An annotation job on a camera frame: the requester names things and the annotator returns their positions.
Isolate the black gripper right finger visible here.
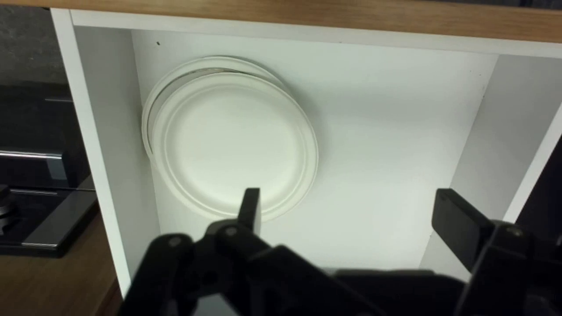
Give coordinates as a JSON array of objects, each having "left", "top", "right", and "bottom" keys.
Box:
[{"left": 430, "top": 186, "right": 562, "bottom": 316}]

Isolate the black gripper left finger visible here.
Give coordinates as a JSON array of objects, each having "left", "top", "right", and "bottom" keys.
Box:
[{"left": 117, "top": 186, "right": 375, "bottom": 316}]

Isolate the wooden drawer front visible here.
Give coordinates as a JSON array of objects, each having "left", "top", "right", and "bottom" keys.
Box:
[{"left": 0, "top": 0, "right": 562, "bottom": 300}]

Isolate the white paper plate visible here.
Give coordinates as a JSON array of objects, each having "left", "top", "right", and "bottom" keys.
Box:
[
  {"left": 151, "top": 70, "right": 321, "bottom": 223},
  {"left": 138, "top": 52, "right": 289, "bottom": 177}
]

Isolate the black built-in oven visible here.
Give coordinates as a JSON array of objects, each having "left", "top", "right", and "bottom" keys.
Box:
[{"left": 0, "top": 80, "right": 100, "bottom": 259}]

